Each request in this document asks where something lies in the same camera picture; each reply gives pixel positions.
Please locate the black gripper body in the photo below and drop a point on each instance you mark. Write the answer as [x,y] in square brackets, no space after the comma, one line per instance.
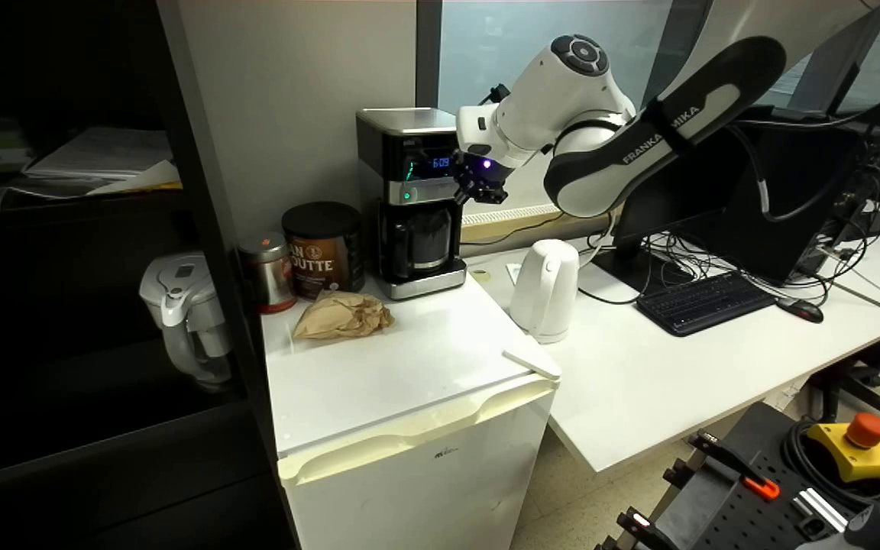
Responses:
[490,175]

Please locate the black steel coffee maker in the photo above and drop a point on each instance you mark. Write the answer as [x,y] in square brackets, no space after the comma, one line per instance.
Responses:
[414,204]

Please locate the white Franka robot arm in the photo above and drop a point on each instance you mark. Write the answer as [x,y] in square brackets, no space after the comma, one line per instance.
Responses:
[581,95]

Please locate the yellow emergency stop button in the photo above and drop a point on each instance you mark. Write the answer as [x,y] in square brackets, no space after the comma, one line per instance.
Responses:
[860,448]

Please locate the white electric kettle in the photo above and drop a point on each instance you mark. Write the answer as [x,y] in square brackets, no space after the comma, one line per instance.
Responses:
[544,292]

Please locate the dark coffee canister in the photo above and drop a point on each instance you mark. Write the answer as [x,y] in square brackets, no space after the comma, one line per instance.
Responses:
[323,253]

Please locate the white folded paper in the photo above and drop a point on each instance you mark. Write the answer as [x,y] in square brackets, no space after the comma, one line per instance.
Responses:
[533,361]

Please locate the red white can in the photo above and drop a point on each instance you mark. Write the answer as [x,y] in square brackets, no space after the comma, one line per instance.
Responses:
[275,275]

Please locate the white mini fridge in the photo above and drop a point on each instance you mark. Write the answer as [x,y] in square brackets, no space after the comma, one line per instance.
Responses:
[410,428]

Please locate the black keyboard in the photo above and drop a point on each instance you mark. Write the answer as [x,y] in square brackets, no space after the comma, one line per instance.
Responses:
[705,303]

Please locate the black computer monitor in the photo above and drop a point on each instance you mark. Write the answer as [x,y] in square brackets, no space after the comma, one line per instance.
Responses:
[757,230]

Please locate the white water filter pitcher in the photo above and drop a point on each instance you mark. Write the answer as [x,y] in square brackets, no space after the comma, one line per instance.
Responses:
[188,309]

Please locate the black computer mouse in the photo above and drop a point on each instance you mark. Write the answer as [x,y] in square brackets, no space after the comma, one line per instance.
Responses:
[801,309]

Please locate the stack of white papers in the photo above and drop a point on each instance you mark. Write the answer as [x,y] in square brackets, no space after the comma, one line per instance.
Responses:
[100,164]

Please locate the black perforated cart plate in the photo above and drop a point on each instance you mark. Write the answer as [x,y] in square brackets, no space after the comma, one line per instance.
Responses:
[734,515]

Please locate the black shelving unit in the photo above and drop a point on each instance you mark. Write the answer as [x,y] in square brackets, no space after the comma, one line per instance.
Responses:
[73,337]

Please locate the black office chair base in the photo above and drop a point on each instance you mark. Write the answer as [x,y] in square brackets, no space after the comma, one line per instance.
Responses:
[871,392]

